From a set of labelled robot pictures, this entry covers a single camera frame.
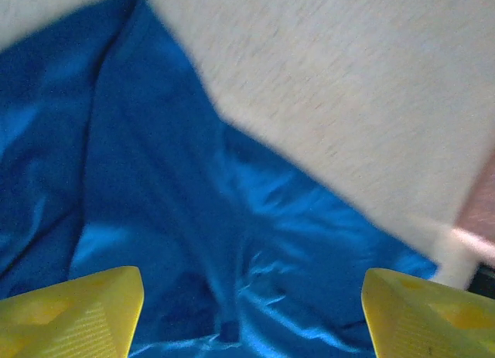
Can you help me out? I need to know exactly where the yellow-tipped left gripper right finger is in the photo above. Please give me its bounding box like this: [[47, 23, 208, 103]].
[[361, 268, 495, 358]]

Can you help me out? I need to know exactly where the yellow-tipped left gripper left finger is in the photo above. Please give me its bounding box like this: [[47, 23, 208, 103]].
[[0, 265, 145, 358]]

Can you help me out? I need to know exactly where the blue printed t-shirt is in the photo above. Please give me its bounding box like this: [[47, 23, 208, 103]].
[[0, 0, 440, 358]]

